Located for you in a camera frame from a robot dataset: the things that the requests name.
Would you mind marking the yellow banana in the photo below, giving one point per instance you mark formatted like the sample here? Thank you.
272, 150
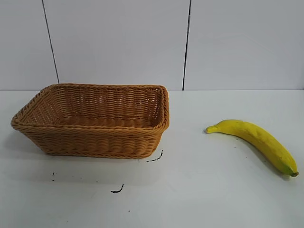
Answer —
259, 140

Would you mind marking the tan woven wicker basket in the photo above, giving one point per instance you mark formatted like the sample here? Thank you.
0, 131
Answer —
99, 140

